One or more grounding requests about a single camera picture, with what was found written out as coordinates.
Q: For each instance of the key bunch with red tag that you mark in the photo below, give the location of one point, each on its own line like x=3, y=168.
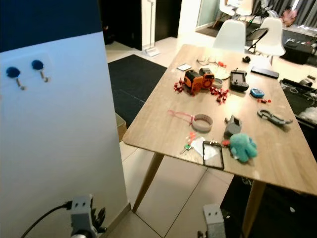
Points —
x=188, y=144

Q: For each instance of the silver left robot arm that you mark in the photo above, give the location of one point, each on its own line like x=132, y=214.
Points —
x=82, y=235

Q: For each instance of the grey curved hook tool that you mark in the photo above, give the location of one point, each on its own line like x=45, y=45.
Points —
x=273, y=118

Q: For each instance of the blue knob metal hook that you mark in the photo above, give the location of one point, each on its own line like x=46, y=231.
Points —
x=37, y=65
x=13, y=72

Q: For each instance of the white paper sheet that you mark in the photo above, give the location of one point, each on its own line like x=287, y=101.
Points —
x=198, y=147

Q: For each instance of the cardboard box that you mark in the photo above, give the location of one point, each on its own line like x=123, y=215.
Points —
x=121, y=128

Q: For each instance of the teal plush toy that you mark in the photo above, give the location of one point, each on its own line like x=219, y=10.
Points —
x=243, y=147

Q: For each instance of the grey plastic part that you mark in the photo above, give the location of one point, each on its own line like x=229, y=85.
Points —
x=232, y=130

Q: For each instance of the grey tape roll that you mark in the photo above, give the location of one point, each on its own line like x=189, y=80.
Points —
x=195, y=123

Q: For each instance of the wooden table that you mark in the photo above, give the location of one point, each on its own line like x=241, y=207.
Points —
x=158, y=99

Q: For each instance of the small red clip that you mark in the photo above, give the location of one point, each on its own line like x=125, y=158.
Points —
x=221, y=96
x=178, y=88
x=263, y=101

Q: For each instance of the black floor rug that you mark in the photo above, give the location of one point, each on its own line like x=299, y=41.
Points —
x=131, y=84

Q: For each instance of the small blue case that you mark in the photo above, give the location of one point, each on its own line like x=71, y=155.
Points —
x=257, y=93

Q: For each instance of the orange and black device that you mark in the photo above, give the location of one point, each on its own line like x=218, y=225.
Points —
x=197, y=81

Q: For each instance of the black handheld device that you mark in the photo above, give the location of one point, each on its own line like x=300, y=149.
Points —
x=238, y=81

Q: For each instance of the white plastic bag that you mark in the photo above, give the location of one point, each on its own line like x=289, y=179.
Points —
x=308, y=115

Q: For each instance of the white plate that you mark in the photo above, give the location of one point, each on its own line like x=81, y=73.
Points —
x=223, y=74

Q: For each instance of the small white card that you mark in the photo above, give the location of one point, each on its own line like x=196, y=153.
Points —
x=184, y=67

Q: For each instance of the flat black bar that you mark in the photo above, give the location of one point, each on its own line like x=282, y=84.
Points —
x=265, y=73

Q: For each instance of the small black mouse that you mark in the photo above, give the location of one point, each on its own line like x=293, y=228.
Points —
x=246, y=59

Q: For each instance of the white shell chair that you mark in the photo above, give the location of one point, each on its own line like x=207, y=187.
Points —
x=272, y=34
x=230, y=35

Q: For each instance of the black bag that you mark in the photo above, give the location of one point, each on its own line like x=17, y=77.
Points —
x=298, y=51

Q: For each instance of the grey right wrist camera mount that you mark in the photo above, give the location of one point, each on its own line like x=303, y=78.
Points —
x=214, y=222

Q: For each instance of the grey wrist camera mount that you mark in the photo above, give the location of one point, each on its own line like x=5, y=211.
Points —
x=214, y=222
x=82, y=212

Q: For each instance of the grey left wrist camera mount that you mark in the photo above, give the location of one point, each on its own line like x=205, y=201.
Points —
x=82, y=212

